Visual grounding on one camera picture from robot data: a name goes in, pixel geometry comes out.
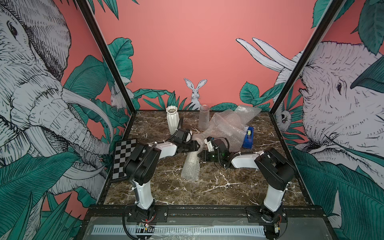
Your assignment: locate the tall white ribbed vase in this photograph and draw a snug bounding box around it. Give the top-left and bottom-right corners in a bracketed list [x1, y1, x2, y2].
[166, 106, 180, 135]

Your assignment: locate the bubble wrap sheet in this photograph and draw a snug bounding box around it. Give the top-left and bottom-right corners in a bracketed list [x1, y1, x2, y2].
[181, 134, 205, 182]

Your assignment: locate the bubble wrap pile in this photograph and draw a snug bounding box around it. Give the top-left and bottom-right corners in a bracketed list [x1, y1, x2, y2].
[204, 105, 262, 152]

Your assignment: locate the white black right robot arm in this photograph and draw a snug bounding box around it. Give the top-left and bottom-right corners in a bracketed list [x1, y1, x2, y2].
[198, 137, 296, 223]

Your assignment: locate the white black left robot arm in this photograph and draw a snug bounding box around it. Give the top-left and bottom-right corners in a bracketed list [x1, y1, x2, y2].
[123, 118, 200, 222]

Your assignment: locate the blue tape dispenser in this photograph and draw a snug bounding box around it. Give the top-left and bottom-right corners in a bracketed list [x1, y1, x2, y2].
[242, 127, 254, 149]

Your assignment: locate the clear textured glass vase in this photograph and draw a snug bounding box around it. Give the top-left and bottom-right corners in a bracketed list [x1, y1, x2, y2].
[198, 105, 210, 132]

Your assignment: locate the black white checkerboard card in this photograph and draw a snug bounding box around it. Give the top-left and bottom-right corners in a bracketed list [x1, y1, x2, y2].
[112, 139, 138, 180]

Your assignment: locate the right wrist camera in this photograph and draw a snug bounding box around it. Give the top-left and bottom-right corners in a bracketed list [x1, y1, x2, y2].
[204, 137, 215, 152]

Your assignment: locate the black front mounting rail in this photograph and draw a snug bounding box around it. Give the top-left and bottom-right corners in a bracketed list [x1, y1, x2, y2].
[84, 205, 326, 225]

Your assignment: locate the white slotted cable duct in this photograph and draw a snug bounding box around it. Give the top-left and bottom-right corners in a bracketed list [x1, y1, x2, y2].
[91, 224, 266, 238]

